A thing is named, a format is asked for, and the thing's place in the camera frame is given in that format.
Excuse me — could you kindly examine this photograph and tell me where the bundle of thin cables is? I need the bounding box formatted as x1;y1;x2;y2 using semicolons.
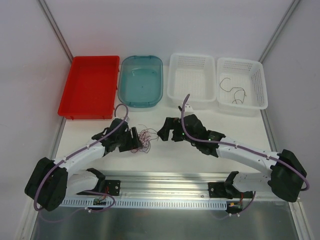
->
129;123;161;155

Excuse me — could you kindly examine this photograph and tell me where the brown cable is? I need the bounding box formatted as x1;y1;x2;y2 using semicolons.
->
219;77;248;105

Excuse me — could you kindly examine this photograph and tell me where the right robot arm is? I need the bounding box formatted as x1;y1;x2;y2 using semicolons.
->
157;114;309;203

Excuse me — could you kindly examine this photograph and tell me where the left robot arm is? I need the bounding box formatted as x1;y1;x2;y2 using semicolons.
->
24;118;142;212

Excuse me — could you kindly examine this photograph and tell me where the white perforated basket left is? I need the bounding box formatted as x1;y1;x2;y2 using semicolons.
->
167;53;217;110

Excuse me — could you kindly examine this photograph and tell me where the white perforated basket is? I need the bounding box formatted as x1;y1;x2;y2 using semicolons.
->
216;57;268;117
167;53;217;110

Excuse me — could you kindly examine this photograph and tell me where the teal transparent plastic bin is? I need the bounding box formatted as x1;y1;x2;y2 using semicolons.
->
117;55;164;109

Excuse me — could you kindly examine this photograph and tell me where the red plastic tray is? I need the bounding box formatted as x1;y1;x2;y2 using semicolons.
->
57;55;120;120

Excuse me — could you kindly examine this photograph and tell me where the white perforated basket right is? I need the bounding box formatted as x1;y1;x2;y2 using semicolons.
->
216;57;268;117

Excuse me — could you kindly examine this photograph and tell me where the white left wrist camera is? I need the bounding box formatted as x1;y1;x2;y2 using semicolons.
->
119;116;130;123

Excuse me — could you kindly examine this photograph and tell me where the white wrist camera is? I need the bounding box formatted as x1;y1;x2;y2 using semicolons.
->
119;116;130;123
178;104;194;116

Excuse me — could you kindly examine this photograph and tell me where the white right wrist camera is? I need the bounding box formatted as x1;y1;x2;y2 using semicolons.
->
178;104;194;116

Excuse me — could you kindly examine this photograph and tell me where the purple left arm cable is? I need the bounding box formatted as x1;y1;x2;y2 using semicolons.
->
33;103;130;212

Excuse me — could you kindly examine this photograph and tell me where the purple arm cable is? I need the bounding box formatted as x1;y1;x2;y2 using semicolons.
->
181;93;311;192
33;103;130;212

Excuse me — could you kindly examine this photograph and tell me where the aluminium mounting rail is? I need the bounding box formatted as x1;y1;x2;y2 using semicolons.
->
67;169;276;200

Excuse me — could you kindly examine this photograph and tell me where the white slotted cable duct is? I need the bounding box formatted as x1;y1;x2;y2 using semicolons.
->
60;197;227;211

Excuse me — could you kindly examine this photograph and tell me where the left aluminium frame post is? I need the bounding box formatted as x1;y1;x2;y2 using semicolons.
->
36;0;74;63

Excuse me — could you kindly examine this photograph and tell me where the aluminium frame post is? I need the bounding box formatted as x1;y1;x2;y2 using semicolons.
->
36;0;74;63
258;0;302;64

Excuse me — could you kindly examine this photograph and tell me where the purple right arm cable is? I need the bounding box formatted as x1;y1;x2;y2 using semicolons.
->
181;93;311;192

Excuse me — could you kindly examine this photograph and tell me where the right aluminium frame post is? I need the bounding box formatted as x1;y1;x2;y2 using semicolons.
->
258;0;302;64

